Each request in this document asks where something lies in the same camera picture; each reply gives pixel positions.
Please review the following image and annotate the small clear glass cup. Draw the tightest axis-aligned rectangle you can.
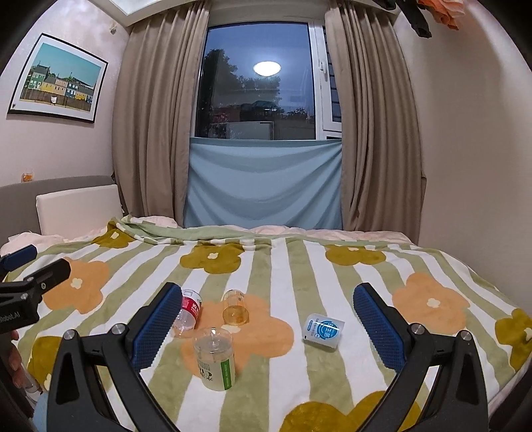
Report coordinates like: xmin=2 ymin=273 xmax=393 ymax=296
xmin=222 ymin=290 xmax=249 ymax=326

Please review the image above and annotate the window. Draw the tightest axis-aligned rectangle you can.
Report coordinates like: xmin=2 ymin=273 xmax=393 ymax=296
xmin=194 ymin=22 xmax=342 ymax=140

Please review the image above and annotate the grey headboard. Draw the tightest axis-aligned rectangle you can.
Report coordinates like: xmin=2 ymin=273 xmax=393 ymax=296
xmin=0 ymin=175 xmax=114 ymax=245

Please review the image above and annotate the green striped floral blanket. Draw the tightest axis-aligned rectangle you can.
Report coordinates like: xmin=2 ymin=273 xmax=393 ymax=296
xmin=8 ymin=217 xmax=531 ymax=431

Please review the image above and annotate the white cushion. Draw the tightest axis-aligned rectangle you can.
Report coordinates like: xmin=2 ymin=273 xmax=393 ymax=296
xmin=36 ymin=184 xmax=123 ymax=239

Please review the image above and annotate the light blue cloth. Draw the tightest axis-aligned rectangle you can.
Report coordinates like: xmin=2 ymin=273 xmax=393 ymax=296
xmin=184 ymin=138 xmax=343 ymax=230

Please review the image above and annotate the clear cup red label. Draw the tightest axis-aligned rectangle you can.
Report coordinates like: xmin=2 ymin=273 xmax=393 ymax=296
xmin=171 ymin=288 xmax=202 ymax=338

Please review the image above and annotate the white cup blue label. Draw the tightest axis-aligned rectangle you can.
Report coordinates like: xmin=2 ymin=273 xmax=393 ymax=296
xmin=302 ymin=313 xmax=344 ymax=350

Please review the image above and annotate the beige left curtain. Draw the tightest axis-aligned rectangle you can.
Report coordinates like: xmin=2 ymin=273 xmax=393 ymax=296
xmin=112 ymin=1 xmax=210 ymax=225

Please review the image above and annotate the small orange object on headboard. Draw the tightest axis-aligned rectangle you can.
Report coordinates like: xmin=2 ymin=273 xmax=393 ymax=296
xmin=21 ymin=172 xmax=34 ymax=183

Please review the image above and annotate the beige right curtain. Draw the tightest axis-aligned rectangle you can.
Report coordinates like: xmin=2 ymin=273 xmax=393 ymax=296
xmin=325 ymin=1 xmax=426 ymax=241

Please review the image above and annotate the framed houses picture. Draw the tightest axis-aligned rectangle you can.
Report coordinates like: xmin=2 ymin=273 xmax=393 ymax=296
xmin=7 ymin=33 xmax=108 ymax=123

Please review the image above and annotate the clear cup green white label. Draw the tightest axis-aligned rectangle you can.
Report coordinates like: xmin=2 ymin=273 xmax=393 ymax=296
xmin=193 ymin=328 xmax=236 ymax=391

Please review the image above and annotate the beige curtain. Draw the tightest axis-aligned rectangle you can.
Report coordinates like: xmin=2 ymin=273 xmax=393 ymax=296
xmin=325 ymin=1 xmax=426 ymax=241
xmin=112 ymin=1 xmax=210 ymax=225

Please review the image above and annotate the person's left hand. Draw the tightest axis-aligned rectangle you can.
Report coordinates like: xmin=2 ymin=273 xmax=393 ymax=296
xmin=7 ymin=330 xmax=26 ymax=389

